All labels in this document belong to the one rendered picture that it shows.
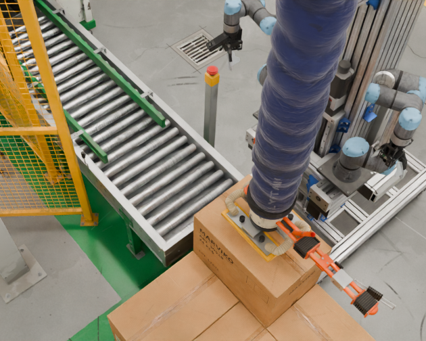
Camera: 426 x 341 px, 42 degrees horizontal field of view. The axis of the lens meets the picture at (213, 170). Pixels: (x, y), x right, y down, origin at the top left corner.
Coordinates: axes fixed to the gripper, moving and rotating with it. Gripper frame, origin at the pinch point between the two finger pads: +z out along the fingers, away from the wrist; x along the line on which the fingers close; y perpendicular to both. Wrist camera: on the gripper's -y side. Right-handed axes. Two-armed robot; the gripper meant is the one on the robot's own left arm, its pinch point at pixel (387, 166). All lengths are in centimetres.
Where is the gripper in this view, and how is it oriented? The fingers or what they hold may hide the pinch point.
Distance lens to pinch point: 244.7
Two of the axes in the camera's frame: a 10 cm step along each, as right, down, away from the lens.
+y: -7.6, 5.2, -4.0
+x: 6.5, 6.3, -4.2
